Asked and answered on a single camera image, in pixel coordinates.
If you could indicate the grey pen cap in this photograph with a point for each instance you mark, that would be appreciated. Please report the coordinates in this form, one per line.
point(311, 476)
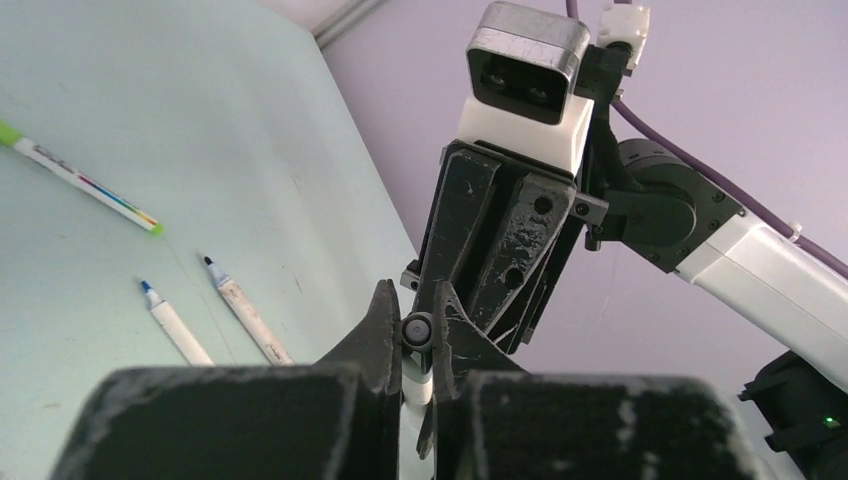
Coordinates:
point(417, 332)

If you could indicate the green cap marker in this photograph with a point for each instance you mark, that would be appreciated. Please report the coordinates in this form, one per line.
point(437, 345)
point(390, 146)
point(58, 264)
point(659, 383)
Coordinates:
point(17, 141)

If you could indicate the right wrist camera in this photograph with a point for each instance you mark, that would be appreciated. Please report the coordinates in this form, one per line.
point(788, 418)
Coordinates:
point(523, 67)

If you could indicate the light blue marker body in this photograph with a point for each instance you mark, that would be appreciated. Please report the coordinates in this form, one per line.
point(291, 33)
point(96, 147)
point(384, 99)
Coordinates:
point(174, 327)

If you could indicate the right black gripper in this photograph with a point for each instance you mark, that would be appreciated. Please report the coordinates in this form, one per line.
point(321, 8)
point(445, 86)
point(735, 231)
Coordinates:
point(500, 229)

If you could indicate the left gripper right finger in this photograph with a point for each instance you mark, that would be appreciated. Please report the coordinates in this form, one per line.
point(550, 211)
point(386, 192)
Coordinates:
point(494, 420)

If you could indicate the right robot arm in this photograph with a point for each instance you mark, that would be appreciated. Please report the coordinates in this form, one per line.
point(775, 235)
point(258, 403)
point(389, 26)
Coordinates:
point(684, 222)

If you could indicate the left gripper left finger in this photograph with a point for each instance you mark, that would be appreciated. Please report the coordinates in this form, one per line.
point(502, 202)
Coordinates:
point(338, 418)

